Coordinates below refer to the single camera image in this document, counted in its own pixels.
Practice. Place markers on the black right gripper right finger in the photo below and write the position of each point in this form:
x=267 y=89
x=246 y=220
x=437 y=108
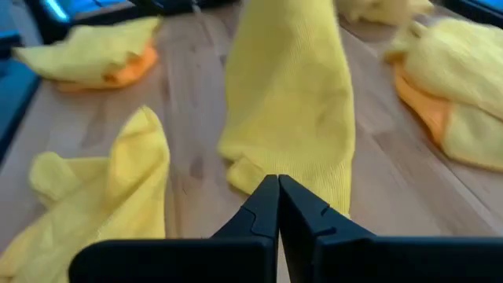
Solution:
x=353 y=259

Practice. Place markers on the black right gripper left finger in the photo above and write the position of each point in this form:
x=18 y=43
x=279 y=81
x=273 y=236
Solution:
x=236 y=259

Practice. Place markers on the yellow microfiber towel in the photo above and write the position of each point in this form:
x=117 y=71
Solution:
x=291 y=98
x=90 y=51
x=463 y=70
x=118 y=188
x=377 y=9

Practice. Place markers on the orange microfiber towel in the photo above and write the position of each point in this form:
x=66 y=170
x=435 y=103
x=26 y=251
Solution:
x=424 y=106
x=133 y=70

